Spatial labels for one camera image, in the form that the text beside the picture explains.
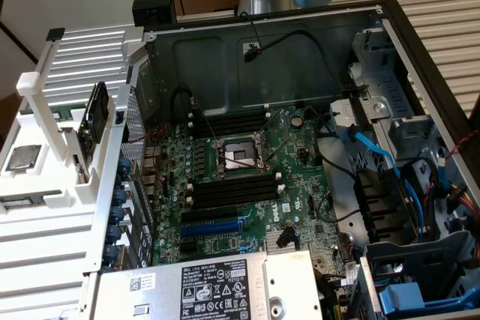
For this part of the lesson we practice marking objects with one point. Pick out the CPU socket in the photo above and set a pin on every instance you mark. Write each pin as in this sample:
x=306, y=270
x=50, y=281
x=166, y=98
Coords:
x=240, y=155

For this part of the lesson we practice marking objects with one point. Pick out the thin metal locking lever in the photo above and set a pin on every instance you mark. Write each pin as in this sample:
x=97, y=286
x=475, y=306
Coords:
x=279, y=147
x=206, y=121

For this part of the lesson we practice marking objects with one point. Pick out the metal socket cover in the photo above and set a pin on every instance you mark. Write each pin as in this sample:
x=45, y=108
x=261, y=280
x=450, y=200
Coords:
x=283, y=121

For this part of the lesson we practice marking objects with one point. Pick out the round coin battery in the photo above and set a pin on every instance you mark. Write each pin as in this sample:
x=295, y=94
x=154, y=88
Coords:
x=297, y=121

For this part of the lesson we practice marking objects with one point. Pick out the green Dell motherboard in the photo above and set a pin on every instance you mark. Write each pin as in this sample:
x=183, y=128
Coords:
x=300, y=192

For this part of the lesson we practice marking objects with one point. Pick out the long black expansion slot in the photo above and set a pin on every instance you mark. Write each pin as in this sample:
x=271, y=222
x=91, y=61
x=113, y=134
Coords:
x=210, y=215

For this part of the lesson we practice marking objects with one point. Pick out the open black PC case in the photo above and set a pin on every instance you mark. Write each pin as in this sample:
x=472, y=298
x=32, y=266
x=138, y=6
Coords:
x=300, y=72

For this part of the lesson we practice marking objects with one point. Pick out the long blue expansion slot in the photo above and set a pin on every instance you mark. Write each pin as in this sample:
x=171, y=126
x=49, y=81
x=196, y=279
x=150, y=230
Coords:
x=210, y=228

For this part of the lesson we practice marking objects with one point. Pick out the silver finned heatsink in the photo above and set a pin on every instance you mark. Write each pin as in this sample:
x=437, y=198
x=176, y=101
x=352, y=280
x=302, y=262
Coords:
x=272, y=241

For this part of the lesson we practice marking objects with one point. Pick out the blue slot retention clip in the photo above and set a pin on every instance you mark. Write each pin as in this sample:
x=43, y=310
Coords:
x=117, y=212
x=124, y=165
x=114, y=232
x=112, y=252
x=120, y=195

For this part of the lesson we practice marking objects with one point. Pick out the short black expansion slot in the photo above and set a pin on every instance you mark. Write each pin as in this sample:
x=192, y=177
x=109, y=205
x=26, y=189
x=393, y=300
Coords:
x=188, y=247

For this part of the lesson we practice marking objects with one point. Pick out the silver metal drive cage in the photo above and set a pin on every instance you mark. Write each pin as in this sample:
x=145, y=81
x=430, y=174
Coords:
x=378, y=110

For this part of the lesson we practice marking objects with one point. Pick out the black expansion card in rack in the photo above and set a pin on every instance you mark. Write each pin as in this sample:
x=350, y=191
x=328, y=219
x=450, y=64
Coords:
x=95, y=114

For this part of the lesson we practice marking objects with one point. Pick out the black plastic fan shroud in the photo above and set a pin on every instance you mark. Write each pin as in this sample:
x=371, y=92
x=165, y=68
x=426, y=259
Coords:
x=378, y=204

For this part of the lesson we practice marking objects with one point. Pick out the small black box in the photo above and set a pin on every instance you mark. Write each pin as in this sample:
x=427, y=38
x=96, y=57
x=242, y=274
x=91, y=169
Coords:
x=153, y=3

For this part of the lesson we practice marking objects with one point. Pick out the silver power supply unit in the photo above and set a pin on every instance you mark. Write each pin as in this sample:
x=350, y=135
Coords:
x=165, y=290

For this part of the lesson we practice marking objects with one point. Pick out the white parts rack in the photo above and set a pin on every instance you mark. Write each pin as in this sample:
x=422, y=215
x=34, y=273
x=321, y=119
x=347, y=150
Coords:
x=56, y=192

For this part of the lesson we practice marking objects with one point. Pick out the gray disk bay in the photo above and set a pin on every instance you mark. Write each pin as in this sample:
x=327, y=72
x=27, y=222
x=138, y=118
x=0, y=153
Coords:
x=412, y=256

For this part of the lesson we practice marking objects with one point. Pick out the small black rack clip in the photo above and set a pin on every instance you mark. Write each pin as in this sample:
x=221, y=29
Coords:
x=55, y=33

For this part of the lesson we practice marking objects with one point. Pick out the silver CPU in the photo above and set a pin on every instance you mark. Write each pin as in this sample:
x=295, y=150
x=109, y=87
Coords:
x=24, y=157

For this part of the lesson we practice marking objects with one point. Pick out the blue plastic disk caddy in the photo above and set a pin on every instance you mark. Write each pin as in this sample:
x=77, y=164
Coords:
x=401, y=297

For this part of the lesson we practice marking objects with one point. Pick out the graphics card with metal bracket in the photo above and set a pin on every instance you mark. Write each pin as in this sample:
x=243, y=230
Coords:
x=78, y=164

